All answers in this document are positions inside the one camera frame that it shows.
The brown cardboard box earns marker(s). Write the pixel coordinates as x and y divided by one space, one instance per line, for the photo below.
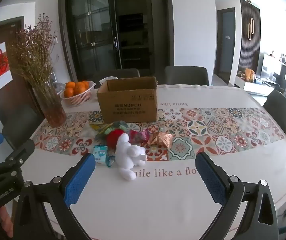
128 105

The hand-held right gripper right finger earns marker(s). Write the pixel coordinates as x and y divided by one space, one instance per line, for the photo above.
211 180

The dark slatted wall panel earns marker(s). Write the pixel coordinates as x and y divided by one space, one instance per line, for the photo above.
245 55

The red plush ball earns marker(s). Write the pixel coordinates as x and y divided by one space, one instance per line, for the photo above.
113 138

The green fuzzy pouch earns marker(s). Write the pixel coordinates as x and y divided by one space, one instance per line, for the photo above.
119 125

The white crumpled paper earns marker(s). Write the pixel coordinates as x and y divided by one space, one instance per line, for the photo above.
108 79

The grey dining chair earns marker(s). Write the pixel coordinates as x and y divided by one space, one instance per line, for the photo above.
282 112
24 125
123 73
186 75

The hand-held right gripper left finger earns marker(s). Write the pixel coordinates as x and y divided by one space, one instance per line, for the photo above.
79 180

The dark interior door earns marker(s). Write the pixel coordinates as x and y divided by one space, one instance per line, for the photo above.
224 45

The copper foil wrapper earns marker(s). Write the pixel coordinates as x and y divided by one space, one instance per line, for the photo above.
161 139

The white patterned tablecloth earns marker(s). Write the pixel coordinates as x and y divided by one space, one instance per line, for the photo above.
158 205

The red foil candy packet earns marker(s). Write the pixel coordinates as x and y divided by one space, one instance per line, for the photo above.
139 135

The dried purple flowers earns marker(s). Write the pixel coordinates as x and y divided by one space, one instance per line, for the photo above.
32 55

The teal printed tissue packet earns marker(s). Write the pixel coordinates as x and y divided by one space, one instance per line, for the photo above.
100 154

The white plush toy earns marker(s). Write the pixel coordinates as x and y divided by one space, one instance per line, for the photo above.
128 152

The gold wall ornament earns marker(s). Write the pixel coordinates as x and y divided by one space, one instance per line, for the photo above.
251 28

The white plastic fruit basket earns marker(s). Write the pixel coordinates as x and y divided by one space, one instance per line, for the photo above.
79 101

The person's left hand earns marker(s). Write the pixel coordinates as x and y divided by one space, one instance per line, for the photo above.
4 221

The orange decoration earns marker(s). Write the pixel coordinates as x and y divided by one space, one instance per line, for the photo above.
250 75

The glass vase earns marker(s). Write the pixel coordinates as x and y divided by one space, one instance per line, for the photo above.
54 115

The white media console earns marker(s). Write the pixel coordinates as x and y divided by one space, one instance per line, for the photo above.
253 87

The black framed glass door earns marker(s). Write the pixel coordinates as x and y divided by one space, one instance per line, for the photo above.
95 30

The orange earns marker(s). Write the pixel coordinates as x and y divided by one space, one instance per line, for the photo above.
80 88
68 93
70 85
86 83

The red paper door poster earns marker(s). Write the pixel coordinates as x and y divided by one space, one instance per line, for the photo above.
0 65

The brown wooden door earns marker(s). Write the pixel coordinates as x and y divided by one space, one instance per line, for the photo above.
15 100

